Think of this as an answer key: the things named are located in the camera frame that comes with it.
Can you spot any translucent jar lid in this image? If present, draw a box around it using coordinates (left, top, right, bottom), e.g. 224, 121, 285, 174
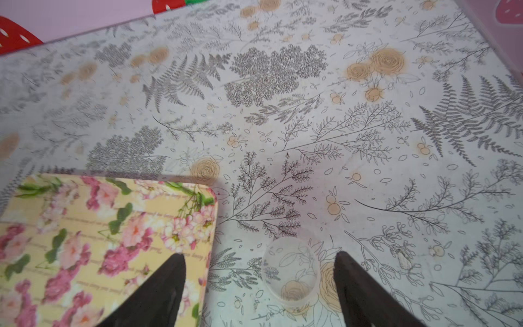
261, 237, 320, 308

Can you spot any floral yellow tray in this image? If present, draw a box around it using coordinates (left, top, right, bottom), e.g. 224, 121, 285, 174
1, 174, 218, 326

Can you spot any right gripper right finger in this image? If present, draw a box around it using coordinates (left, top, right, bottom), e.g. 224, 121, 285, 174
334, 252, 423, 326

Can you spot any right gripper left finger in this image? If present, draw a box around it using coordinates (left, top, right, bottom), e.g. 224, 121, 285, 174
98, 253, 187, 327

